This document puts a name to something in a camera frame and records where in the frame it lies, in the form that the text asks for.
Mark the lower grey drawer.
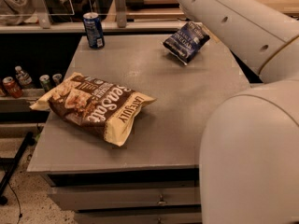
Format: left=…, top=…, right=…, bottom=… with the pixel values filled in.
left=74, top=205, right=202, bottom=224

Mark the brown sea salt chip bag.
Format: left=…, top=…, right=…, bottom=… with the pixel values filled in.
left=30, top=73, right=156, bottom=147

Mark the blue soda can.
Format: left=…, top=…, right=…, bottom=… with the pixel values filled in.
left=83, top=12, right=105, bottom=49

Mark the middle metal bracket post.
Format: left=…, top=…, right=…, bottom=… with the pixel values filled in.
left=114, top=0, right=127, bottom=28

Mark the left metal bracket post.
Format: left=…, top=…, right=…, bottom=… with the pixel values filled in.
left=32, top=0, right=51, bottom=29

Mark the red soda can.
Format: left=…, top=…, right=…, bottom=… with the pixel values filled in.
left=3, top=77, right=22, bottom=98

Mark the silver soda can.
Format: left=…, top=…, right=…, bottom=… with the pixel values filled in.
left=52, top=74, right=63, bottom=86

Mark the black floor cable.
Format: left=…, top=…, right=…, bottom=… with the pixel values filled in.
left=7, top=182, right=23, bottom=224

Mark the blue chip bag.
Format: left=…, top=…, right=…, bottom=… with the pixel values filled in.
left=163, top=21, right=210, bottom=65

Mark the upper grey drawer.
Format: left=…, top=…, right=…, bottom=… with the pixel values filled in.
left=49, top=181, right=200, bottom=211

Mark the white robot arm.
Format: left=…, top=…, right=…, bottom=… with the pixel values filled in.
left=177, top=0, right=299, bottom=224

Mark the grey drawer cabinet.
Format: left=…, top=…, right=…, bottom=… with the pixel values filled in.
left=27, top=33, right=251, bottom=224

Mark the grey cloth behind glass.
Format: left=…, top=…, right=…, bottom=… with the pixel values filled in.
left=0, top=0, right=72, bottom=25

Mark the green soda can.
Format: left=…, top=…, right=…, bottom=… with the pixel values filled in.
left=39, top=75, right=52, bottom=91

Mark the clear water bottle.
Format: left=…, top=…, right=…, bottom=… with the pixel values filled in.
left=15, top=65, right=35, bottom=89

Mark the black stand leg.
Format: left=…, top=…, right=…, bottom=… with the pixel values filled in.
left=0, top=132, right=36, bottom=205

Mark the metal bracket post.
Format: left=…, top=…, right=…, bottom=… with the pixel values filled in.
left=114, top=0, right=127, bottom=28
left=32, top=0, right=51, bottom=29

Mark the grey drawer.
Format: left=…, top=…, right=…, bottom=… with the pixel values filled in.
left=49, top=181, right=200, bottom=211
left=74, top=205, right=202, bottom=224

